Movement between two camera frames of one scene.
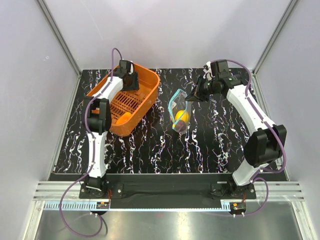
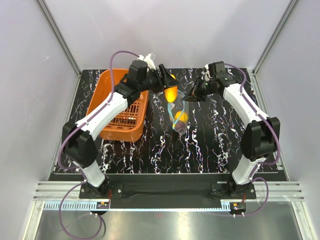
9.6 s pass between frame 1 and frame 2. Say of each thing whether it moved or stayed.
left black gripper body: moved
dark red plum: stayed
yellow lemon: stayed
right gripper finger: stayed
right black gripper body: stayed
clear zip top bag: stayed
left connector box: stayed
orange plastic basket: moved
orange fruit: moved
